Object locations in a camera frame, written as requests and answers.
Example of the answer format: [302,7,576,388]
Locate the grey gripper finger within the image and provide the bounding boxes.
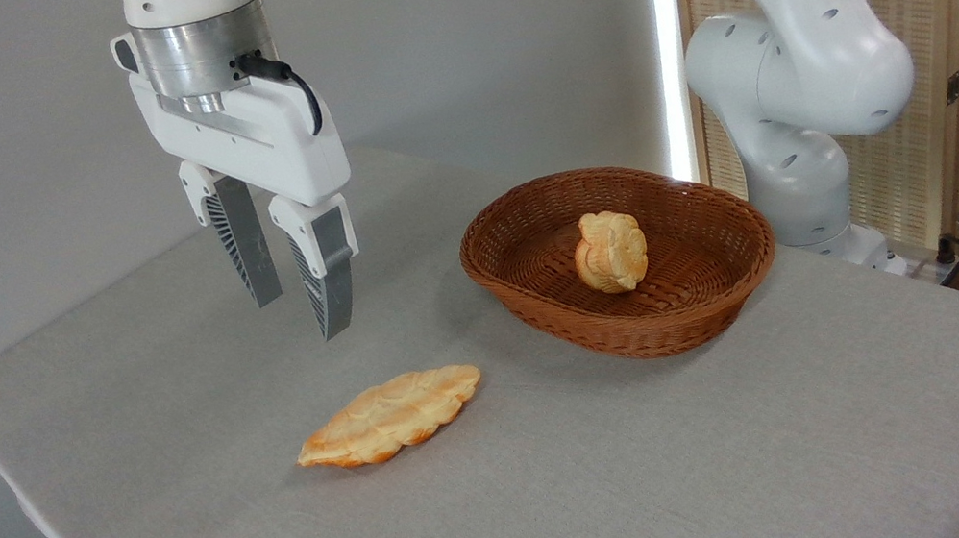
[176,148,286,319]
[266,184,374,348]

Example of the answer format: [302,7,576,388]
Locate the brown wicker basket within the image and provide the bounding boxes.
[448,139,792,389]

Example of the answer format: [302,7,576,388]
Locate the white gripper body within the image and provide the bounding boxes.
[109,0,357,235]

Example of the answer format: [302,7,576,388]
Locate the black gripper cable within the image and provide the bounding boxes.
[235,41,327,147]

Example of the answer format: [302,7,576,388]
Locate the round flower-shaped bread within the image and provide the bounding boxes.
[566,204,655,301]

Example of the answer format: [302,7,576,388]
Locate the long leaf-shaped bread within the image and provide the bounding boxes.
[285,360,493,478]

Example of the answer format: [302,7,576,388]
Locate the grey tablecloth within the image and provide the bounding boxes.
[0,42,959,538]

